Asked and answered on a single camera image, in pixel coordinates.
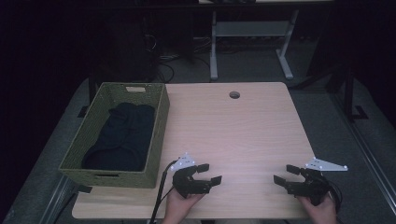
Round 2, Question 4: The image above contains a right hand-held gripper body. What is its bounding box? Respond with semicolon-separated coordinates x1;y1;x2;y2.
284;157;348;206

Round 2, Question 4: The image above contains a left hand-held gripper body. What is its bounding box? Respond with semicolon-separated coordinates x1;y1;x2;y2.
170;152;213;199

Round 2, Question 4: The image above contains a dark navy garment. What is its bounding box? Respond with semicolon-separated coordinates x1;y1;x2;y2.
81;102;157;173

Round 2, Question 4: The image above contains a green woven basket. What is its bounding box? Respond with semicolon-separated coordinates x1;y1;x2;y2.
58;81;171;189

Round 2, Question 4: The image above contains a person's left hand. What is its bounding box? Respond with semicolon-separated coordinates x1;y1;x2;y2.
162;188;205;224

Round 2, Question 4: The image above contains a person's right hand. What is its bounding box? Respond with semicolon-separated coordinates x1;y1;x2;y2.
295;195;339;224

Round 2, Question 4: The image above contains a black stand with base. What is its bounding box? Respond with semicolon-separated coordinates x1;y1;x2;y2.
342;66;369;121

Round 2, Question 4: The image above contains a right hand-held gripper black cable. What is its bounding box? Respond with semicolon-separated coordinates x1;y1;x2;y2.
325;178;344;214

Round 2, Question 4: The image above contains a hand-held gripper black cable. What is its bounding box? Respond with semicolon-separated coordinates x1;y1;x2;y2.
325;178;344;214
148;160;178;224

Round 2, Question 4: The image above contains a left hand-held gripper black cable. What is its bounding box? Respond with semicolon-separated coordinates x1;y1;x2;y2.
148;160;178;224

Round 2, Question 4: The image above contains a metal floor rail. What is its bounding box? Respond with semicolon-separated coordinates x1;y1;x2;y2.
330;92;396;216

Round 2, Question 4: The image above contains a tangle of floor cables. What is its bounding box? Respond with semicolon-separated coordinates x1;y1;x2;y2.
146;32;213;83

